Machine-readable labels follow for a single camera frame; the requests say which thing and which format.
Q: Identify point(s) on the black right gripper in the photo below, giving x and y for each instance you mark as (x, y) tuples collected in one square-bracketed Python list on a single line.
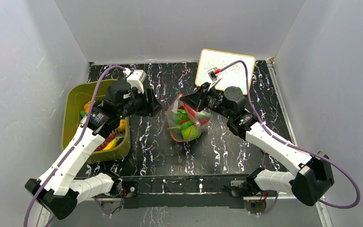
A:
[(202, 100)]

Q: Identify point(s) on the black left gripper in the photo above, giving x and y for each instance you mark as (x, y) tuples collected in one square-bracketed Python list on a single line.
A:
[(151, 106)]

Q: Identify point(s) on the green lettuce head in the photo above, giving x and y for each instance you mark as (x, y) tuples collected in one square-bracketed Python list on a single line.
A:
[(179, 116)]

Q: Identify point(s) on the green chili pepper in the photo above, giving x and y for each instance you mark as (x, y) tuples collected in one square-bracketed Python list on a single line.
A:
[(185, 125)]

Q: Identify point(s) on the clear zip top bag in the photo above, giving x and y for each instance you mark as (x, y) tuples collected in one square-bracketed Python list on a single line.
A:
[(176, 134)]

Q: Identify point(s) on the light green round fruit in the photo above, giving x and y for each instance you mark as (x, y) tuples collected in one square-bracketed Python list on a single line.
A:
[(190, 133)]

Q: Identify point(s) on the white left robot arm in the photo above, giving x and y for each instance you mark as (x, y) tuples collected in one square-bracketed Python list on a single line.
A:
[(57, 190)]

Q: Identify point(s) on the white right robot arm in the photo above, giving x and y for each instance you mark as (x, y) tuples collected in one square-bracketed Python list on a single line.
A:
[(307, 177)]

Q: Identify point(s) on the orange tangerine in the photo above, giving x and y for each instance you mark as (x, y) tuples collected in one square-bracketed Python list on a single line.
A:
[(122, 126)]

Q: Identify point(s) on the red grape bunch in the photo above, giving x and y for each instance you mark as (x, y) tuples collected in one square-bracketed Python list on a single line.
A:
[(107, 141)]

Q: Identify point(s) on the yellow banana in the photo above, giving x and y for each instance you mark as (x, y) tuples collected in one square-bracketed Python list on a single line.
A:
[(111, 145)]

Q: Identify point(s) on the orange bumpy fruit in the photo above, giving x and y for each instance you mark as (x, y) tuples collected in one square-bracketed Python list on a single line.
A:
[(87, 106)]

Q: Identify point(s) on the dark green cucumber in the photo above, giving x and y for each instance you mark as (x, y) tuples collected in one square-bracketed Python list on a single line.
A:
[(82, 114)]

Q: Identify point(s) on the olive green plastic basket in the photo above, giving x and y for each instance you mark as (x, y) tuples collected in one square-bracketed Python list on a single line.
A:
[(77, 97)]

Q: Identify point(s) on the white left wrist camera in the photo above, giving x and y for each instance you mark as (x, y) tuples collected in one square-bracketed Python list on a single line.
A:
[(136, 79)]

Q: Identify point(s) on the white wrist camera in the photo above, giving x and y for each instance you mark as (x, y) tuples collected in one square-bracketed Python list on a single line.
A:
[(215, 76), (136, 79)]

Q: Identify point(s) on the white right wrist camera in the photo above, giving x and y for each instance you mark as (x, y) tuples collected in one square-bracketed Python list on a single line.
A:
[(215, 76)]

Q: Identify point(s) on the white board orange frame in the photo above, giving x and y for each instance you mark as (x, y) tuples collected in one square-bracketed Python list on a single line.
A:
[(211, 60)]

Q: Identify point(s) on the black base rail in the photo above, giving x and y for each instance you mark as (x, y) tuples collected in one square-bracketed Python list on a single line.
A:
[(135, 192)]

